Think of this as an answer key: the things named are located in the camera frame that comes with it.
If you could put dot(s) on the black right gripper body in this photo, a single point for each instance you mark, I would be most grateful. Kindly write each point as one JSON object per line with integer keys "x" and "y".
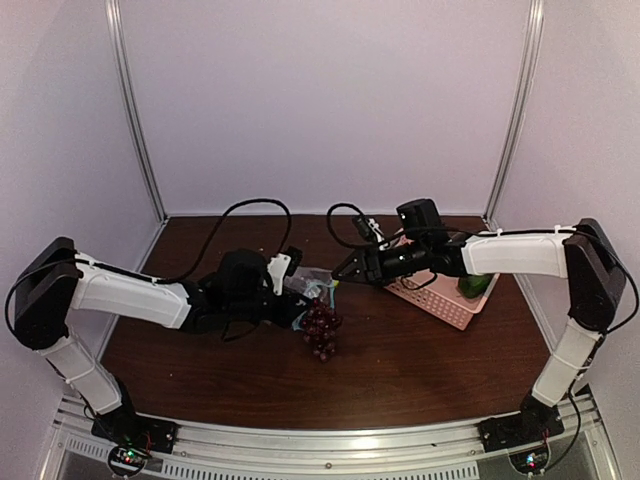
{"x": 383, "y": 271}

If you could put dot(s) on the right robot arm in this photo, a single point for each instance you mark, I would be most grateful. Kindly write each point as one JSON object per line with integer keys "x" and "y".
{"x": 580, "y": 254}

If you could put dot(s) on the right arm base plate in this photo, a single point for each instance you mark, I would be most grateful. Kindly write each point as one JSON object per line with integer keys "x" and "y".
{"x": 519, "y": 429}

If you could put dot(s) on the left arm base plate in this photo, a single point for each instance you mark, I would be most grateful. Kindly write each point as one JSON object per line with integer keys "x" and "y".
{"x": 135, "y": 435}

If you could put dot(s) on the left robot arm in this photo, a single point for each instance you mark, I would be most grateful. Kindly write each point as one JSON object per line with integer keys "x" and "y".
{"x": 246, "y": 287}

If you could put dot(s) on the aluminium frame post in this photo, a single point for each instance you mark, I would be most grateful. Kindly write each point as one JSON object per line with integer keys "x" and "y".
{"x": 133, "y": 118}
{"x": 525, "y": 81}

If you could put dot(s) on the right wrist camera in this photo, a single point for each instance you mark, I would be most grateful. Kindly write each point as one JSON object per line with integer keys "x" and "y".
{"x": 370, "y": 230}

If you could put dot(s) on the dark red grape bunch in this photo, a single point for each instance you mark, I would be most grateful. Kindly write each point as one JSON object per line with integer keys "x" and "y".
{"x": 319, "y": 326}

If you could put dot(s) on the pink perforated plastic basket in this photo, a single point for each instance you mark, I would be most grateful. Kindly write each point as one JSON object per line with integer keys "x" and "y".
{"x": 441, "y": 297}

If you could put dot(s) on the right aluminium frame post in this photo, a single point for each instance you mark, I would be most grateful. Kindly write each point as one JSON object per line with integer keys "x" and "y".
{"x": 525, "y": 81}

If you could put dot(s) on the front aluminium rail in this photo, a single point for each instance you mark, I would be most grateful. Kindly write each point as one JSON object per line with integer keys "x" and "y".
{"x": 450, "y": 450}

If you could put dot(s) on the green chayote squash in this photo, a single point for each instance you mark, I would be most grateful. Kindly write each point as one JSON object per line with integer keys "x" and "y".
{"x": 473, "y": 286}

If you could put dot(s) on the clear zip top bag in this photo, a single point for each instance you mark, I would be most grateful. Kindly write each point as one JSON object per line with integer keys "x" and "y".
{"x": 315, "y": 284}

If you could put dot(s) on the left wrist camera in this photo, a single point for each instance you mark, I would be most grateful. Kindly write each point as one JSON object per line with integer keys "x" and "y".
{"x": 282, "y": 265}

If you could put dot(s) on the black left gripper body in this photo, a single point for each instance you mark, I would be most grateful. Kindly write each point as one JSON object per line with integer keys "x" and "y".
{"x": 281, "y": 316}

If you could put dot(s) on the left aluminium frame post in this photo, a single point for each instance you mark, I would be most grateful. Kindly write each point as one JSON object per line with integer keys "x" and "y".
{"x": 133, "y": 118}

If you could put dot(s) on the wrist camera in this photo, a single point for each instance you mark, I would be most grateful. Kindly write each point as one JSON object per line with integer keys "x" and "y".
{"x": 370, "y": 230}
{"x": 282, "y": 265}

